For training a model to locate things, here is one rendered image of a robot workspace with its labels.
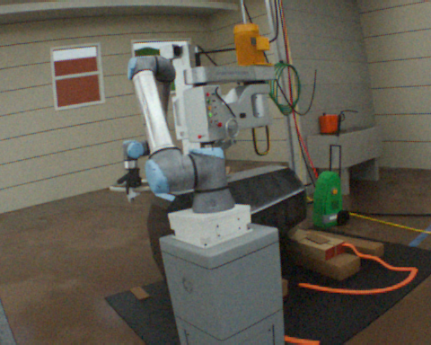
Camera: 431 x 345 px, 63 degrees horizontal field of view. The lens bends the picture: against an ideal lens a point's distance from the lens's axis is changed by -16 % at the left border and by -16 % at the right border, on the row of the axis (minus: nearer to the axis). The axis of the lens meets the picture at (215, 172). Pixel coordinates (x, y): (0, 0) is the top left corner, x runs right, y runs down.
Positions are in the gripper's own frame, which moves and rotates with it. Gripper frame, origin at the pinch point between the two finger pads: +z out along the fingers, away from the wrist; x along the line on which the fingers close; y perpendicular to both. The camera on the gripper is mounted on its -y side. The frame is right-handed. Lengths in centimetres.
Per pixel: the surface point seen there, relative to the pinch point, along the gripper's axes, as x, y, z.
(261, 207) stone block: 59, 73, 17
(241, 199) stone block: 57, 60, 10
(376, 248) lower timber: 96, 168, 64
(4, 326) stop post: -110, -26, 43
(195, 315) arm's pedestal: -68, 58, 42
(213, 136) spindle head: 67, 38, -35
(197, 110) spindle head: 66, 28, -55
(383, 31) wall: 495, 269, -211
